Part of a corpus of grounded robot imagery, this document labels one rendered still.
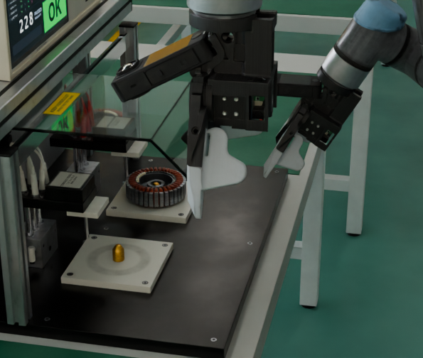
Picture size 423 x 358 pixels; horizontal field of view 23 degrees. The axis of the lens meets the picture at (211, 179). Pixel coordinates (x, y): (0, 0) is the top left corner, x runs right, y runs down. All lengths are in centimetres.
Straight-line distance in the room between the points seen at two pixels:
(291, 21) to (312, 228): 65
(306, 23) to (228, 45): 212
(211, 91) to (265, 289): 72
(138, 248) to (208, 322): 24
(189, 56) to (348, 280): 222
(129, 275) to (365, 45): 54
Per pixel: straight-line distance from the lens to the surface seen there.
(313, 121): 178
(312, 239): 294
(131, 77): 106
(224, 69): 105
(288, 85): 177
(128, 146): 188
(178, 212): 188
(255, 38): 103
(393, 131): 430
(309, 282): 301
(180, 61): 105
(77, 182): 168
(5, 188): 150
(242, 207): 192
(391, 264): 331
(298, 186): 206
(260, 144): 224
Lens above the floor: 164
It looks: 25 degrees down
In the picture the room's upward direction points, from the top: straight up
